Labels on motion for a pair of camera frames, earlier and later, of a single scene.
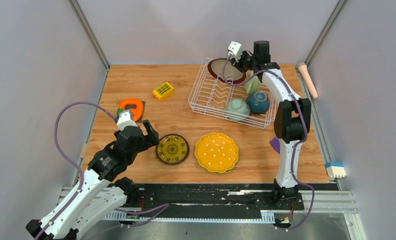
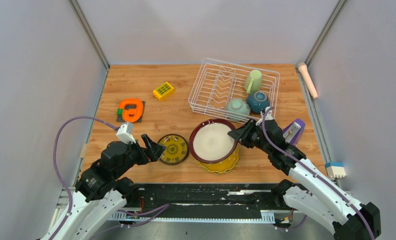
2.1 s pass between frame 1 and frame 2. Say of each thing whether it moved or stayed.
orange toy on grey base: stayed
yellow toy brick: stayed
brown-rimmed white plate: moved
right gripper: moved
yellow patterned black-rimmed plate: stayed
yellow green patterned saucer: stayed
